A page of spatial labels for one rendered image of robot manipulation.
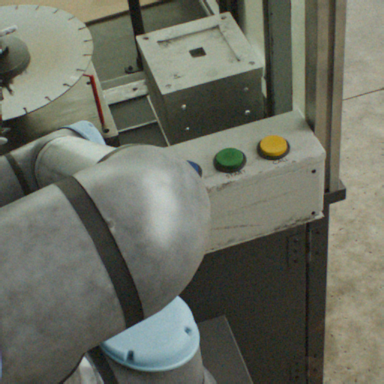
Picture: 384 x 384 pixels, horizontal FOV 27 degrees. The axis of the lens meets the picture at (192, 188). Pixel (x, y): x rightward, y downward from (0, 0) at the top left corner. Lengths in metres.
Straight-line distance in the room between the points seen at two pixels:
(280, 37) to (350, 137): 1.33
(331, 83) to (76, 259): 0.75
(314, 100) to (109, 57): 0.61
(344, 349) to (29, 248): 1.59
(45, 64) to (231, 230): 0.42
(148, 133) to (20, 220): 0.96
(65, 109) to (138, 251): 0.92
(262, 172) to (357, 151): 1.34
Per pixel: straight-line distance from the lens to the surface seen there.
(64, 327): 0.52
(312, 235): 1.44
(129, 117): 1.52
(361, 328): 2.08
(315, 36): 1.13
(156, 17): 1.78
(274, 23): 1.22
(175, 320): 0.93
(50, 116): 1.41
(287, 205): 1.26
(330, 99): 1.22
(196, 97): 1.35
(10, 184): 0.91
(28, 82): 1.33
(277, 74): 1.28
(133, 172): 0.54
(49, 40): 1.41
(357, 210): 2.33
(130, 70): 1.63
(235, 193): 1.19
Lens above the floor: 1.73
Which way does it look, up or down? 46 degrees down
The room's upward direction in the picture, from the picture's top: 8 degrees counter-clockwise
